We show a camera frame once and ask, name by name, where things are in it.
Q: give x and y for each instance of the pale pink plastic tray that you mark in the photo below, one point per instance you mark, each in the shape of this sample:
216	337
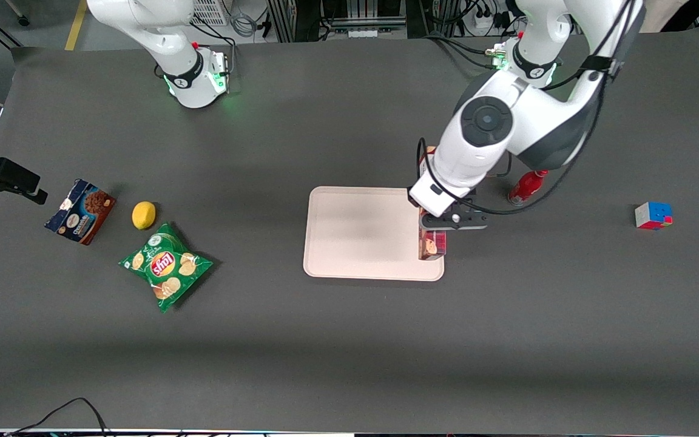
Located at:
361	233

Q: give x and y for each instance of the red plaid cookie box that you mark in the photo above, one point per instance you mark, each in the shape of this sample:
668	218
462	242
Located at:
433	246

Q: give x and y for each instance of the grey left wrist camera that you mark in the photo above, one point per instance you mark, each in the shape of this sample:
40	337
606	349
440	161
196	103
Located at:
459	220

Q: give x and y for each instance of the yellow lemon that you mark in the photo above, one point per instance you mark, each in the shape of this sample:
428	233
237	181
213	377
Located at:
143	215

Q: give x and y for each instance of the colourful puzzle cube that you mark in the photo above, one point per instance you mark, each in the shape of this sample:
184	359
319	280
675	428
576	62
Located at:
653	215

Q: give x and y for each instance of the green chips bag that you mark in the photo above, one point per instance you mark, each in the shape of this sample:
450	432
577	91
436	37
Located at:
164	267

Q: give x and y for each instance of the white perforated box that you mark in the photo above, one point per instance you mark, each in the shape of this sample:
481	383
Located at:
210	11

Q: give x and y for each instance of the white power strip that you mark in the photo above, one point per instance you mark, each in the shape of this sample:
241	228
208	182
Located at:
488	23

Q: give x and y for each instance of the aluminium equipment rack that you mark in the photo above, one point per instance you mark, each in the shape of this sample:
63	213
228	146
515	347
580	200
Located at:
337	15

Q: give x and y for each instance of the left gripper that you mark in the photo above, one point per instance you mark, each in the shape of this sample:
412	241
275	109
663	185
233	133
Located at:
412	199

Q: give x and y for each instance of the red soda bottle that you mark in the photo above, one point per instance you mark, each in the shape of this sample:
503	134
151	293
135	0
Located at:
525	187

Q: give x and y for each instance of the blue chocolate cookie box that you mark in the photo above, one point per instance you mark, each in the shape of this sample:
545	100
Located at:
81	211

